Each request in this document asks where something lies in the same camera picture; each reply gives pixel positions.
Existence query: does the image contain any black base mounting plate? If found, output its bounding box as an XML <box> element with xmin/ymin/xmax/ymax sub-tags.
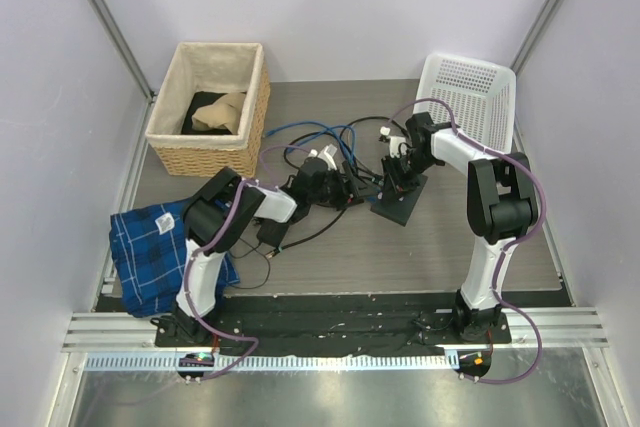
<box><xmin>94</xmin><ymin>291</ymin><xmax>574</xmax><ymax>353</ymax></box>

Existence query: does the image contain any black teal-tipped cable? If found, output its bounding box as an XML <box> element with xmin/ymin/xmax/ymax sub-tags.
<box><xmin>224</xmin><ymin>196</ymin><xmax>351</xmax><ymax>291</ymax></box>

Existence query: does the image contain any white plastic perforated basket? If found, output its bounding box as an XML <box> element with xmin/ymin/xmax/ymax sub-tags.
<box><xmin>414</xmin><ymin>53</ymin><xmax>516</xmax><ymax>153</ymax></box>

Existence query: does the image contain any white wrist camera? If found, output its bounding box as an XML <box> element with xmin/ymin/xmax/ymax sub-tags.
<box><xmin>309</xmin><ymin>144</ymin><xmax>338</xmax><ymax>170</ymax></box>
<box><xmin>379</xmin><ymin>126</ymin><xmax>410</xmax><ymax>158</ymax></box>

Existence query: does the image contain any black cloth in basket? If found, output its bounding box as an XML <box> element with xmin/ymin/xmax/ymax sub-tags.
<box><xmin>181</xmin><ymin>91</ymin><xmax>246</xmax><ymax>136</ymax></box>

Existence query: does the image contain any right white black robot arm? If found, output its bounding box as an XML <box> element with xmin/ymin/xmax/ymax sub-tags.
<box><xmin>372</xmin><ymin>112</ymin><xmax>539</xmax><ymax>342</ymax></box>

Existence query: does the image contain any black power adapter brick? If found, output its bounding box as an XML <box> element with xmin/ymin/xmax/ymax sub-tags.
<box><xmin>256</xmin><ymin>219</ymin><xmax>289</xmax><ymax>248</ymax></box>

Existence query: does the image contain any wicker basket with liner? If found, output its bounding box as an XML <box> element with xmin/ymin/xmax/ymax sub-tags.
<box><xmin>146</xmin><ymin>42</ymin><xmax>271</xmax><ymax>177</ymax></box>

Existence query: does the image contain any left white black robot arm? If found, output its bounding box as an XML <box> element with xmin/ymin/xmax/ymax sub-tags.
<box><xmin>168</xmin><ymin>154</ymin><xmax>361</xmax><ymax>346</ymax></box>

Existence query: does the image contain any black ethernet cable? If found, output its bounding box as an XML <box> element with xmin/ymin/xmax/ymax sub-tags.
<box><xmin>337</xmin><ymin>116</ymin><xmax>401</xmax><ymax>168</ymax></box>

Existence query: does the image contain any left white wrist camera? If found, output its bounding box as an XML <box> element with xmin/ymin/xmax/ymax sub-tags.
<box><xmin>309</xmin><ymin>144</ymin><xmax>338</xmax><ymax>170</ymax></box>

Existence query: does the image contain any beige cloth in basket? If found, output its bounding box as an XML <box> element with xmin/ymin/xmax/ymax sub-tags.
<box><xmin>191</xmin><ymin>92</ymin><xmax>246</xmax><ymax>135</ymax></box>

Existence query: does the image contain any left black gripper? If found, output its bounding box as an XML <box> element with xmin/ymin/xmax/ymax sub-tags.
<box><xmin>309</xmin><ymin>162</ymin><xmax>376</xmax><ymax>211</ymax></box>

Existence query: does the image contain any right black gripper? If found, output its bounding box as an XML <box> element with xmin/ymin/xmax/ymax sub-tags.
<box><xmin>381</xmin><ymin>150</ymin><xmax>439</xmax><ymax>205</ymax></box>

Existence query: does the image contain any black network switch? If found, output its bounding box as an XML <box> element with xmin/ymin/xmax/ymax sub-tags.
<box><xmin>370</xmin><ymin>175</ymin><xmax>428</xmax><ymax>226</ymax></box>

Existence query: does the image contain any blue plaid cloth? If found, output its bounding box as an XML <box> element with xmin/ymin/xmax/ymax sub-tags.
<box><xmin>109</xmin><ymin>200</ymin><xmax>241</xmax><ymax>318</ymax></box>

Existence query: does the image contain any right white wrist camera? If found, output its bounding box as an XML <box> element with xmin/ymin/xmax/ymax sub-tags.
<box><xmin>379</xmin><ymin>126</ymin><xmax>410</xmax><ymax>158</ymax></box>

